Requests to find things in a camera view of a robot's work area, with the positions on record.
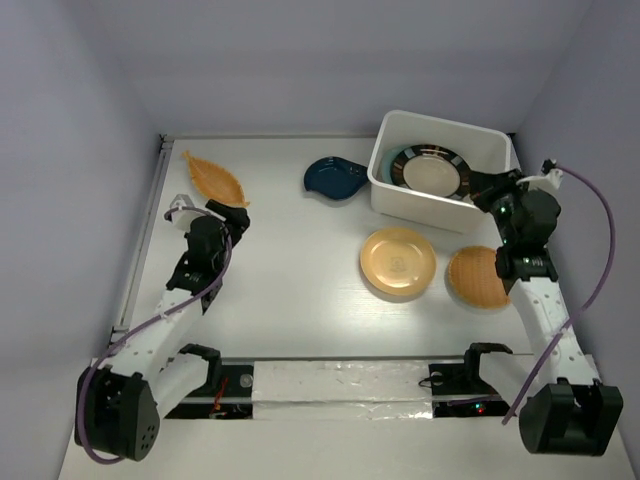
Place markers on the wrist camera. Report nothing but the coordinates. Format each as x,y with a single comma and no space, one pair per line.
549,179
182,212

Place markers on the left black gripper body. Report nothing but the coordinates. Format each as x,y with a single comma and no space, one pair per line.
235,227

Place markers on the teal round plate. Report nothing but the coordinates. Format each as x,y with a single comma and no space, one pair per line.
386,163

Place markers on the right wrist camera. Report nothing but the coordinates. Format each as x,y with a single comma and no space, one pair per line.
549,179

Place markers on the dark blue ceramic dish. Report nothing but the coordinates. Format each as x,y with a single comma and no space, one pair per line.
335,178

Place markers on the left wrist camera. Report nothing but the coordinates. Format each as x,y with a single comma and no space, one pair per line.
182,212

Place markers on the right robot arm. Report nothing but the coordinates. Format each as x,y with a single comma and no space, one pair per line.
561,405

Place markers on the round woven bamboo basket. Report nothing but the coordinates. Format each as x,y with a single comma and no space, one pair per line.
471,274

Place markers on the orange fish-shaped dish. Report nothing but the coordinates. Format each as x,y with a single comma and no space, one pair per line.
215,182

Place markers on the beige plate with dark rim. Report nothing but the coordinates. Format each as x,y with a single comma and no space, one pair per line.
432,170

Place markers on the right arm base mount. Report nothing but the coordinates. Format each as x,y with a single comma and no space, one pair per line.
463,378

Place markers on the metal rail on left edge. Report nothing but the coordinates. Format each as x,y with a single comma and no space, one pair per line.
123,319

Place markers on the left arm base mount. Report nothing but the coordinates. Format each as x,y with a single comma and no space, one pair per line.
231,401

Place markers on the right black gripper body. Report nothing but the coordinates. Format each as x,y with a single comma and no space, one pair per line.
501,197

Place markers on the yellow round plate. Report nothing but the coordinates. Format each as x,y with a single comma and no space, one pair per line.
398,261

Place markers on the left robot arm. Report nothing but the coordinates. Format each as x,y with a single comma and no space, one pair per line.
125,393

